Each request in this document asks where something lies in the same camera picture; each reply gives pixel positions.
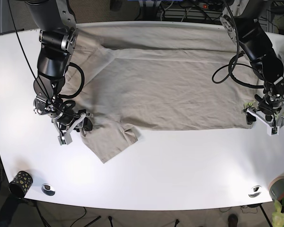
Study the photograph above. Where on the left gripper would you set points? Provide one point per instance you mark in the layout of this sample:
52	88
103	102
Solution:
266	109

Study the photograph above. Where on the beige T-shirt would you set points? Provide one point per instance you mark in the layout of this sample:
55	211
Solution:
155	78

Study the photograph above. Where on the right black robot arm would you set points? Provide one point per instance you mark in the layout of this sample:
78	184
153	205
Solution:
58	35

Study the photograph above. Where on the green potted plant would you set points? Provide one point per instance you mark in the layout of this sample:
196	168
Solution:
278	214

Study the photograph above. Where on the table cable grommet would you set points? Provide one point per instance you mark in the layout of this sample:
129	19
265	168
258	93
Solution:
48	190
254	191

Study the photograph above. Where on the grey tape roll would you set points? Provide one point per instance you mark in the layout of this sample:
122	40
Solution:
276	188

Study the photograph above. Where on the black gold-dotted cup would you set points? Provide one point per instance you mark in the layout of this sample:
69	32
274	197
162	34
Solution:
20	184

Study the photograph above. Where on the left table cable grommet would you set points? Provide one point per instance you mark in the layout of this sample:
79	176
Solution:
48	190

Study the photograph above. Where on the right table cable grommet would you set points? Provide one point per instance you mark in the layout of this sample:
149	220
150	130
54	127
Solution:
254	191

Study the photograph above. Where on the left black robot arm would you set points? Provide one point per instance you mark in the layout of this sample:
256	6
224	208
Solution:
240	18

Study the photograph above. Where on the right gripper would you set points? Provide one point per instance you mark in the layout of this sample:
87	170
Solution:
67	122

